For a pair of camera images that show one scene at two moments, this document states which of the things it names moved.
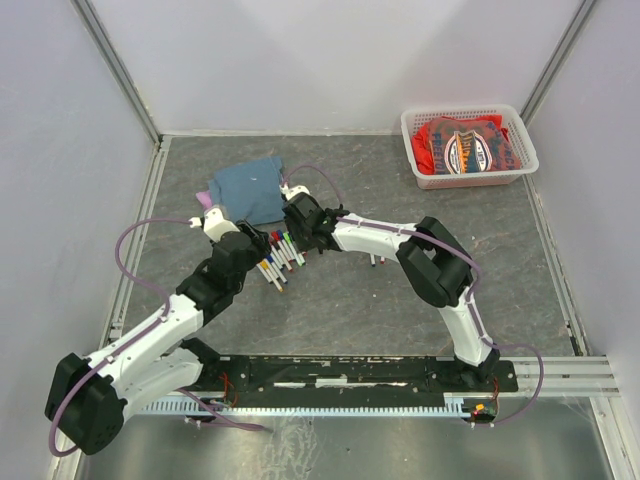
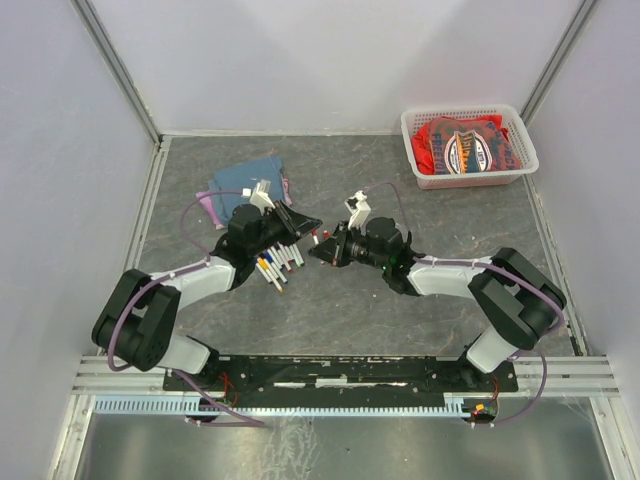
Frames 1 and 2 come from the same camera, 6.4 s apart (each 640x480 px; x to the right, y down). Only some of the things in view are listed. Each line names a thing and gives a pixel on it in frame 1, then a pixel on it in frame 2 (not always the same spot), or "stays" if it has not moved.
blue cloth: x=250 y=191 stays
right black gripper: x=292 y=231 to x=328 y=250
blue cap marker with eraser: x=285 y=246 stays
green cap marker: x=289 y=239 stays
